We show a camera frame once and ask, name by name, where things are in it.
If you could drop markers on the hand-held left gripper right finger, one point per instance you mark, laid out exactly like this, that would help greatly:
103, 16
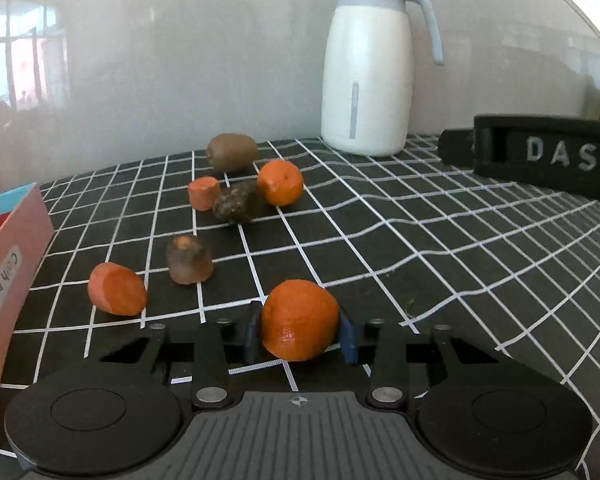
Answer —
350, 341

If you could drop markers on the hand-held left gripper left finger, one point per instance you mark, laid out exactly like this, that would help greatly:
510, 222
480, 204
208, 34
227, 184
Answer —
252, 332

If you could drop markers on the large orange mandarin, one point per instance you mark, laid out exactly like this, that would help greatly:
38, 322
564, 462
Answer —
300, 317

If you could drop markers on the brown smooth water chestnut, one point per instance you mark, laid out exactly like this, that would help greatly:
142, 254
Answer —
187, 259

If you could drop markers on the dark knobbly water chestnut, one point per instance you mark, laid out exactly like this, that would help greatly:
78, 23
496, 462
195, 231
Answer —
236, 203

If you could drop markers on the large carrot piece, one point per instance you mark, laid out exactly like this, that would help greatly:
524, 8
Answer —
116, 289

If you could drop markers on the small carrot piece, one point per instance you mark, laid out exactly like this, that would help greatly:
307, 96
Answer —
202, 192

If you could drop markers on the small orange mandarin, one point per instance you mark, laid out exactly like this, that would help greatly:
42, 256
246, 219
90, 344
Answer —
280, 182

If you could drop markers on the red and pink cardboard box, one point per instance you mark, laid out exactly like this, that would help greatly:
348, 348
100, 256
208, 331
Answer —
7, 280

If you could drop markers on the black checked tablecloth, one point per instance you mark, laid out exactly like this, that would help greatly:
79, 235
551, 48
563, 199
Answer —
430, 260

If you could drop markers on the brown kiwi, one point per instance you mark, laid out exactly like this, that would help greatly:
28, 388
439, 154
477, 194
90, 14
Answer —
231, 151

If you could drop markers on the white thermos jug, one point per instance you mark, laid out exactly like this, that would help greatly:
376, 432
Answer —
367, 75

